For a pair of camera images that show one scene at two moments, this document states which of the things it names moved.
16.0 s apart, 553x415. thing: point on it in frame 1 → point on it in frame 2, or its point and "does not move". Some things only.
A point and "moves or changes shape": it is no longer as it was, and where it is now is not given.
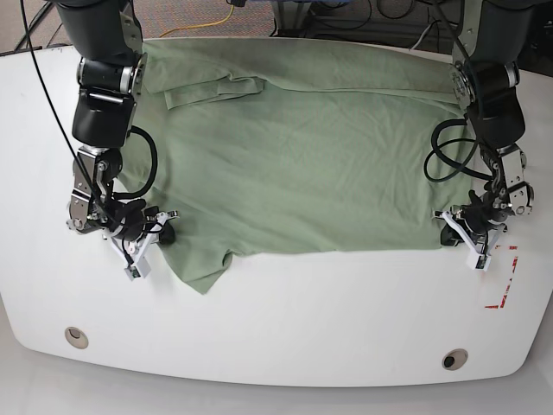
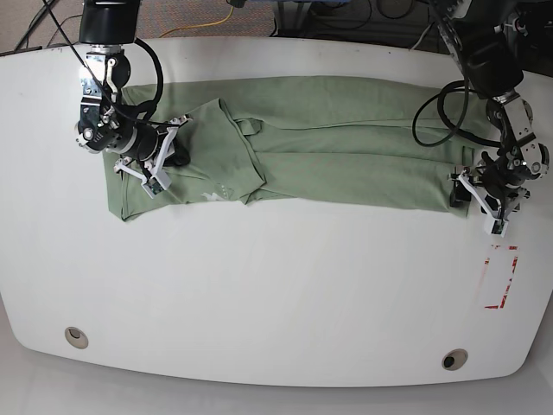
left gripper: [137, 228] → [153, 166]
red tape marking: [513, 270] does not move
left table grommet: [76, 337] does not move
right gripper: [473, 222] → [498, 188]
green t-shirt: [243, 147] moves or changes shape
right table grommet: [454, 359] does not move
